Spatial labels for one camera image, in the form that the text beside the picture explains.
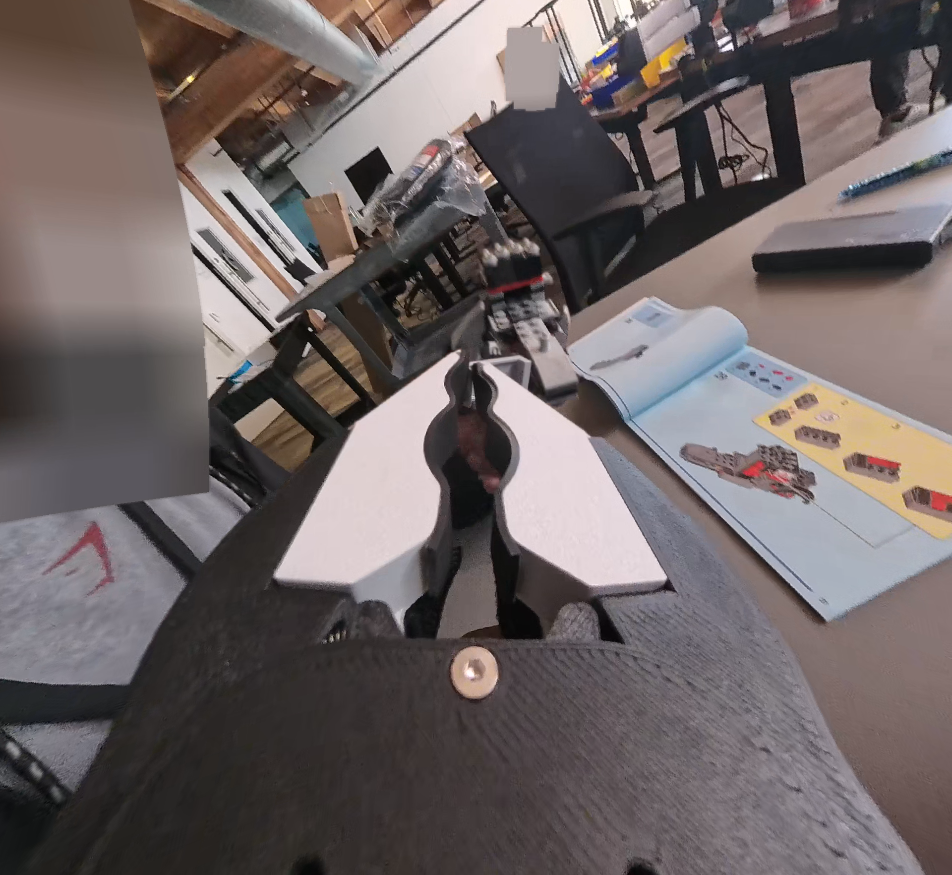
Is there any black office chair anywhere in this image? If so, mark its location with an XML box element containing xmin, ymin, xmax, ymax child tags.
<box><xmin>463</xmin><ymin>79</ymin><xmax>657</xmax><ymax>314</ymax></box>

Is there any long work table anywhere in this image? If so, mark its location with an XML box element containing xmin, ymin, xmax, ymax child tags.
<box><xmin>699</xmin><ymin>0</ymin><xmax>952</xmax><ymax>188</ymax></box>

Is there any blue patterned pen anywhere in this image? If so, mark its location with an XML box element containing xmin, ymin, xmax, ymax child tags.
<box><xmin>836</xmin><ymin>149</ymin><xmax>952</xmax><ymax>204</ymax></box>

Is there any black flat device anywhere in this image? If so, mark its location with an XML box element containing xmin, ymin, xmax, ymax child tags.
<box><xmin>751</xmin><ymin>202</ymin><xmax>952</xmax><ymax>275</ymax></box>

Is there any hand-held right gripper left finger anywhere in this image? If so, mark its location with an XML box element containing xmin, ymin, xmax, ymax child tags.
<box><xmin>274</xmin><ymin>350</ymin><xmax>475</xmax><ymax>630</ymax></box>

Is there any grey black toy brick model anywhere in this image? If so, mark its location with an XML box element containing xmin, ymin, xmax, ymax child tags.
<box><xmin>455</xmin><ymin>237</ymin><xmax>580</xmax><ymax>526</ymax></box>

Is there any dark table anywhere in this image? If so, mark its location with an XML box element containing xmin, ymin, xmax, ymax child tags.
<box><xmin>275</xmin><ymin>205</ymin><xmax>492</xmax><ymax>407</ymax></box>

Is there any silver ventilation duct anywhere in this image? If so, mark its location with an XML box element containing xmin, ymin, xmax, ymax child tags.
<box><xmin>119</xmin><ymin>0</ymin><xmax>384</xmax><ymax>83</ymax></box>

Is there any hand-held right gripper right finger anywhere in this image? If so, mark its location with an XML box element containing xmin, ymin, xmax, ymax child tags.
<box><xmin>470</xmin><ymin>362</ymin><xmax>668</xmax><ymax>626</ymax></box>

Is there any cardboard box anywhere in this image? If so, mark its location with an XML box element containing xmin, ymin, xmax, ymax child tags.
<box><xmin>302</xmin><ymin>192</ymin><xmax>359</xmax><ymax>260</ymax></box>

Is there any black monitor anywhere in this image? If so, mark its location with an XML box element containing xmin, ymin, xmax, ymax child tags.
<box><xmin>344</xmin><ymin>146</ymin><xmax>395</xmax><ymax>206</ymax></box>

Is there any grey desk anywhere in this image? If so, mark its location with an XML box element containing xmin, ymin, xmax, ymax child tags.
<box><xmin>550</xmin><ymin>105</ymin><xmax>952</xmax><ymax>875</ymax></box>

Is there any black dotted strap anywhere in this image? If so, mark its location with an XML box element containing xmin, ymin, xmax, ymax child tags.
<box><xmin>0</xmin><ymin>730</ymin><xmax>71</xmax><ymax>809</ymax></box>

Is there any toy brick instruction booklet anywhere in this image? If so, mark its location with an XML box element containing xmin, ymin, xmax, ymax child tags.
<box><xmin>569</xmin><ymin>297</ymin><xmax>952</xmax><ymax>623</ymax></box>

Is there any plastic-wrapped bundle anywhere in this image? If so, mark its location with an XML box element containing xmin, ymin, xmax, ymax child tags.
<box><xmin>368</xmin><ymin>137</ymin><xmax>492</xmax><ymax>229</ymax></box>

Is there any yellow plastic bin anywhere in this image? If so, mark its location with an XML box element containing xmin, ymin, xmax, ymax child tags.
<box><xmin>638</xmin><ymin>42</ymin><xmax>681</xmax><ymax>89</ymax></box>

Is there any person's grey sweatshirt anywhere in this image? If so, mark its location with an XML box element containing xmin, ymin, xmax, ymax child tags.
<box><xmin>0</xmin><ymin>499</ymin><xmax>205</xmax><ymax>816</ymax></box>

